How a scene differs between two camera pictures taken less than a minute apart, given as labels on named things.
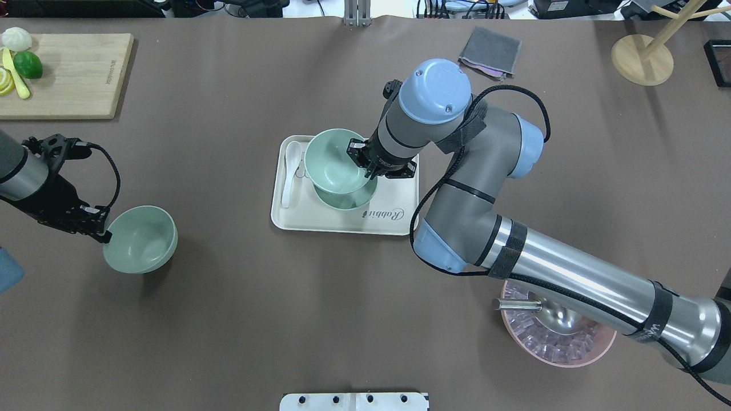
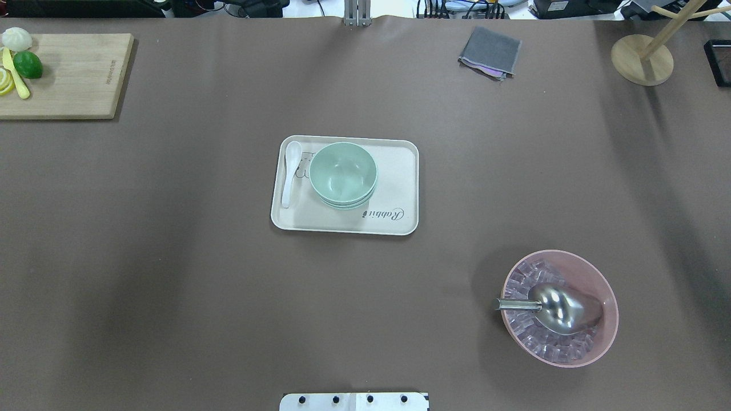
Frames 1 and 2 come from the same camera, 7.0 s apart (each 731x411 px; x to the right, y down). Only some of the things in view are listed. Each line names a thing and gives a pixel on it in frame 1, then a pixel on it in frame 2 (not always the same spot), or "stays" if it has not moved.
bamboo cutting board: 81,77 stays
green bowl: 329,165 → 357,202
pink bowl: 555,336 stays
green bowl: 142,239 → 342,171
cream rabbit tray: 394,208 stays
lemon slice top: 7,83 stays
